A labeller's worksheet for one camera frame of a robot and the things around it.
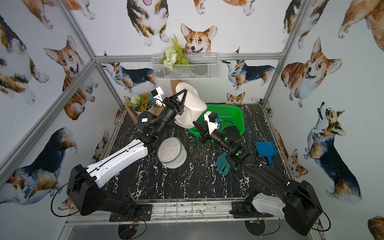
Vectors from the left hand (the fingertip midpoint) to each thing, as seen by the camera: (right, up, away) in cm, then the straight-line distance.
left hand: (185, 86), depth 59 cm
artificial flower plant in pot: (-31, -3, +34) cm, 46 cm away
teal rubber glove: (+19, -39, +29) cm, 52 cm away
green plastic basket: (+2, -21, +36) cm, 42 cm away
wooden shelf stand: (-24, -6, +48) cm, 54 cm away
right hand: (+5, -12, +9) cm, 15 cm away
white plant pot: (-26, -8, +37) cm, 46 cm away
